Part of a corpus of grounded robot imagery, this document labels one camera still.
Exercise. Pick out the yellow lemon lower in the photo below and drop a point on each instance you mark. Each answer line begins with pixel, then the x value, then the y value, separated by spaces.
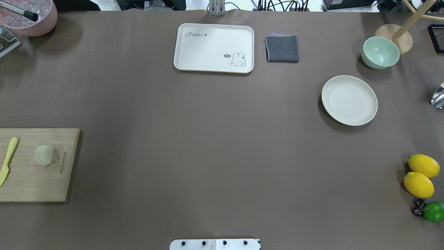
pixel 419 185

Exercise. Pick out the yellow plastic knife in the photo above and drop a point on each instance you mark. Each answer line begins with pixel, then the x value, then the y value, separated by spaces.
pixel 5 168

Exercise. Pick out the cream rabbit tray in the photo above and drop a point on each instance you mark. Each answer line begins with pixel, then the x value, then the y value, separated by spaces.
pixel 214 48

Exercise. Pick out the aluminium camera post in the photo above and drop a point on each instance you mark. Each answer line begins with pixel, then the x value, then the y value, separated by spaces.
pixel 216 8

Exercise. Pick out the metal scoop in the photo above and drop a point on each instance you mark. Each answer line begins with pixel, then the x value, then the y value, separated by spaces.
pixel 437 100

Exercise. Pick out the steel rod black tip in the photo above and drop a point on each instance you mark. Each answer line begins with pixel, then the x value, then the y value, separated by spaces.
pixel 14 9

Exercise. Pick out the pink bowl of ice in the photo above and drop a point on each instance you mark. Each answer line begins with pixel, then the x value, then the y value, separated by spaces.
pixel 42 19

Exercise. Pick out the cream round plate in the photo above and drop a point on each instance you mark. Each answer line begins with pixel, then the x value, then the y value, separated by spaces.
pixel 349 100

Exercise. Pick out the white cup rack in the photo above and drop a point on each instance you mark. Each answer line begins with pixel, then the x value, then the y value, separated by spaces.
pixel 8 42

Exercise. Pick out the mint green bowl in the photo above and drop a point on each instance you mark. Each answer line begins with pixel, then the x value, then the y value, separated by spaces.
pixel 379 53

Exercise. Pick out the green lime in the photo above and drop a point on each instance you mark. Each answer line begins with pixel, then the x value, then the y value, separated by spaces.
pixel 434 212

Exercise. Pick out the dark cherries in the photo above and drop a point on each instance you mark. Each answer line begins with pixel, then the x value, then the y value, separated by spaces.
pixel 419 208

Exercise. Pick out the wooden mug tree stand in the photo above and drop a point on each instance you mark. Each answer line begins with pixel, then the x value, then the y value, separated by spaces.
pixel 400 35

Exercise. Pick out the yellow lemon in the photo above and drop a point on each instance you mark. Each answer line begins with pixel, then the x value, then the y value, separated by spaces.
pixel 424 164
pixel 419 185

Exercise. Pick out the wooden cutting board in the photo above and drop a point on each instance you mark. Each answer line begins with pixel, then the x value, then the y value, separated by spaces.
pixel 28 181

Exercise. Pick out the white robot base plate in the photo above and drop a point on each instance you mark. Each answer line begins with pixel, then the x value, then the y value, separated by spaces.
pixel 215 244

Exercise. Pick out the yellow lemon upper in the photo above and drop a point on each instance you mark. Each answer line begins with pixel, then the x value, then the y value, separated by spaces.
pixel 424 164

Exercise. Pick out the folded grey cloth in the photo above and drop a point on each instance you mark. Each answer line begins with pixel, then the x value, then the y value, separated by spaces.
pixel 282 48

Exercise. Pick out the black frame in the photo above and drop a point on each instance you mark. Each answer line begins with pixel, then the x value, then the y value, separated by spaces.
pixel 436 33

